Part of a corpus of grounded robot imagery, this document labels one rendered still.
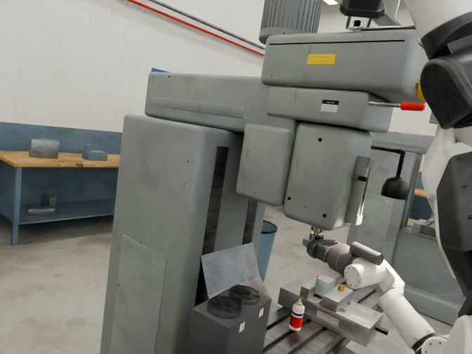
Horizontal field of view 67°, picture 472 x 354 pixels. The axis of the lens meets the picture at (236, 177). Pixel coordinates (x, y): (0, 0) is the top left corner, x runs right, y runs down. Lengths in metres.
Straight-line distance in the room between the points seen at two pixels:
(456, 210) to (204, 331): 0.63
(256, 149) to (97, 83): 4.28
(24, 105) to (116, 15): 1.72
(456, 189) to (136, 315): 1.31
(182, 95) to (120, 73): 4.03
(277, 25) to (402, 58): 0.44
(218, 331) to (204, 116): 0.80
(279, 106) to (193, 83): 0.43
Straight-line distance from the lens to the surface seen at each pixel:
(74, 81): 5.20
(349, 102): 1.07
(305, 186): 1.14
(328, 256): 1.15
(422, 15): 0.73
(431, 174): 0.72
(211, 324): 0.95
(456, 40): 0.74
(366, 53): 1.07
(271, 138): 1.18
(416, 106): 1.02
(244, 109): 1.27
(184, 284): 1.38
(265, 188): 1.19
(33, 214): 4.65
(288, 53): 1.19
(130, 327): 1.70
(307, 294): 1.41
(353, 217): 1.17
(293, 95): 1.16
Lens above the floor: 1.59
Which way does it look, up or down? 9 degrees down
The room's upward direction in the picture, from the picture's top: 9 degrees clockwise
